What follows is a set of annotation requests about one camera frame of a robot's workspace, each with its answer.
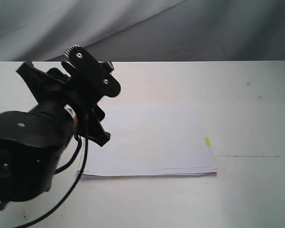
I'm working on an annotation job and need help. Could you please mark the white backdrop cloth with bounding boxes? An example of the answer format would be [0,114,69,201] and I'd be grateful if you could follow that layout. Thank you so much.
[0,0,285,61]

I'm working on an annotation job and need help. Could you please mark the yellow sticky tab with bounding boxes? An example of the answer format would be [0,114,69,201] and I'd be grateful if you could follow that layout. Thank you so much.
[205,137,211,147]

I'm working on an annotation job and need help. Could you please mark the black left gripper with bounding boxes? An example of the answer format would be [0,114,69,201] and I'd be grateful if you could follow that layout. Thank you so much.
[16,45,121,146]

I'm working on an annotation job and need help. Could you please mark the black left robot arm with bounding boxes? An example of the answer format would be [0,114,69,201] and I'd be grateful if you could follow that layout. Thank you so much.
[0,45,121,211]

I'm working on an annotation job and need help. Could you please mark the white paper stack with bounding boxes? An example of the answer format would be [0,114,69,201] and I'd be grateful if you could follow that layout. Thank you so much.
[83,103,218,178]

